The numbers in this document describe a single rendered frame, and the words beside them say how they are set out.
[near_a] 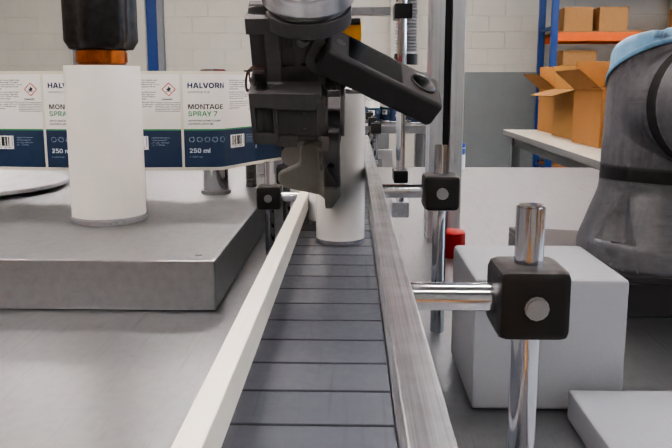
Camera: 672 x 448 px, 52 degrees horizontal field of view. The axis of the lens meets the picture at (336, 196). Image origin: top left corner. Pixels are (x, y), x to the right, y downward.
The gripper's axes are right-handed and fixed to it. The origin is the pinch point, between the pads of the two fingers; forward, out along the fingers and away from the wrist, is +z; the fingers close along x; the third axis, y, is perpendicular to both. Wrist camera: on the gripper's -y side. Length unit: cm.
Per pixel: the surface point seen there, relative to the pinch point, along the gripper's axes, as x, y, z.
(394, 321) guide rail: 37.7, -3.2, -24.8
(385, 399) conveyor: 32.1, -3.5, -12.2
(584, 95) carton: -219, -105, 118
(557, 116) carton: -257, -108, 153
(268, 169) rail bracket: -15.3, 8.9, 8.2
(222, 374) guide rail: 34.8, 4.1, -17.7
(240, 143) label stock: -35.2, 16.0, 18.1
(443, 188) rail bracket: 8.7, -9.2, -7.9
